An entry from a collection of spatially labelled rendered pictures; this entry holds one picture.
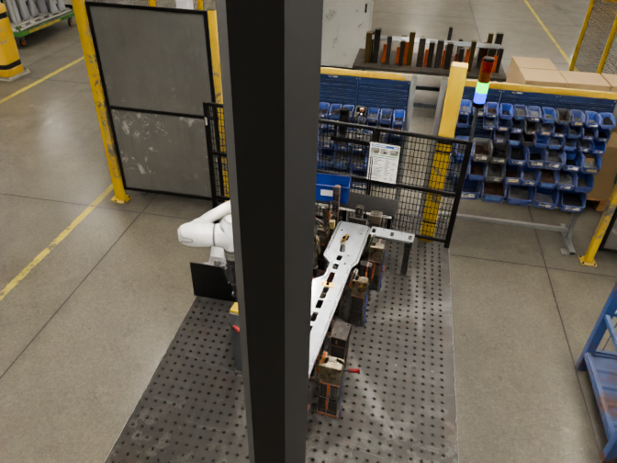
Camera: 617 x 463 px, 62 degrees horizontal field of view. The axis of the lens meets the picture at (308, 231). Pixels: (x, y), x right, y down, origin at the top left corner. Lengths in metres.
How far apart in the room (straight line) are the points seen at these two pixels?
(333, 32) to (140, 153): 4.95
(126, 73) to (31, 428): 3.02
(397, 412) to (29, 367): 2.65
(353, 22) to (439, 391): 7.30
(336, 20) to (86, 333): 6.74
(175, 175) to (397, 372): 3.27
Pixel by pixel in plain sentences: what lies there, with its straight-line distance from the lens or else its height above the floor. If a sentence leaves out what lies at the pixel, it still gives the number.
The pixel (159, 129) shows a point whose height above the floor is 0.87.
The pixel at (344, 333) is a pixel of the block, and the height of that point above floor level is 1.03.
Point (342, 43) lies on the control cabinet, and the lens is 9.41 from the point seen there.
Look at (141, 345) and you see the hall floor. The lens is 4.13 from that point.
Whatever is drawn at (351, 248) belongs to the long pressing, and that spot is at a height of 1.00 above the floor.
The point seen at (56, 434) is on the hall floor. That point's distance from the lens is 3.82.
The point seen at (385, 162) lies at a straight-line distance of 3.61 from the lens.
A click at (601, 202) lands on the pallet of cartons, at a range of 6.34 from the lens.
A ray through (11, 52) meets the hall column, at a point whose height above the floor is 0.39.
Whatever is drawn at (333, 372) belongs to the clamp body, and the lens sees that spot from 2.49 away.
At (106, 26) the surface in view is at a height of 1.79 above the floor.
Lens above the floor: 2.95
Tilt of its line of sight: 35 degrees down
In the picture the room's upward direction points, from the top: 2 degrees clockwise
